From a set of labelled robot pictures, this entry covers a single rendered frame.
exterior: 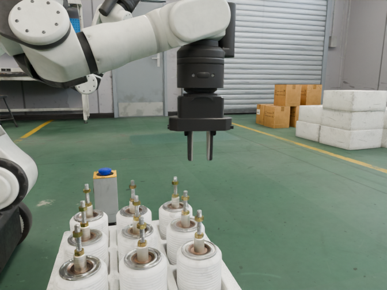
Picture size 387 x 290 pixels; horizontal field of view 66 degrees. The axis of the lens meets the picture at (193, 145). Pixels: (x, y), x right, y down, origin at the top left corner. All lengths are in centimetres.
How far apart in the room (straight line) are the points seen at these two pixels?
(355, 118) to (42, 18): 284
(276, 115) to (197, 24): 378
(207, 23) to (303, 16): 646
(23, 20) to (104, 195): 62
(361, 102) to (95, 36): 279
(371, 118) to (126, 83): 401
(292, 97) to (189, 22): 390
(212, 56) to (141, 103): 518
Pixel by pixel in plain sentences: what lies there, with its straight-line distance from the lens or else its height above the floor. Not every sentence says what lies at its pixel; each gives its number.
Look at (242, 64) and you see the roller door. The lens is 620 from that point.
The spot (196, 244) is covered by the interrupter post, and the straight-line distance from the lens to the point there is 65.
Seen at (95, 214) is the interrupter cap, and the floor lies 25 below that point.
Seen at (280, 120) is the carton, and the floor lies 11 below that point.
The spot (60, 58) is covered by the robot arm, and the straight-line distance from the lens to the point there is 49.
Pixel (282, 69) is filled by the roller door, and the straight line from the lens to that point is 662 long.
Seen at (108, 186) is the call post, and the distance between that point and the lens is 97.
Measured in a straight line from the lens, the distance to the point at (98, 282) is 62.
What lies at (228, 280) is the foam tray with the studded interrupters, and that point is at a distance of 71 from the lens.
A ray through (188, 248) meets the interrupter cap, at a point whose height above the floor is 25.
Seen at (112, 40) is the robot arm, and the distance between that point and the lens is 49.
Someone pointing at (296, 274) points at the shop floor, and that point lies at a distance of 108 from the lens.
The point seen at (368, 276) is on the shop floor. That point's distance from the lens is 116.
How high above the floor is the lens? 59
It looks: 12 degrees down
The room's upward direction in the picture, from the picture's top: straight up
